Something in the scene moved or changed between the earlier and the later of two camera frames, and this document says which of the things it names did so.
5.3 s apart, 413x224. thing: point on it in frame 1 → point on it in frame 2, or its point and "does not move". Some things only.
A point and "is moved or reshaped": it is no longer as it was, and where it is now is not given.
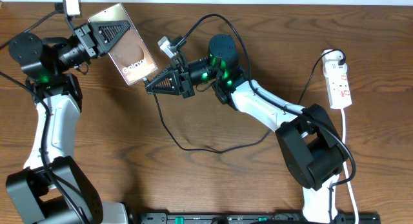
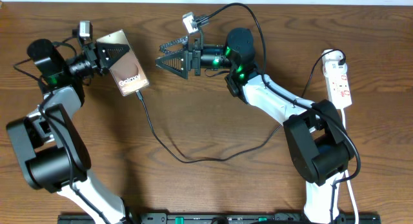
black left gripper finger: (106, 33) → (109, 53)
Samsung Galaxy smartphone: (130, 54) is moved or reshaped
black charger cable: (262, 135) → (296, 107)
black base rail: (247, 218) does not move
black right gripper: (180, 79) → (191, 59)
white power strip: (337, 78) does not move
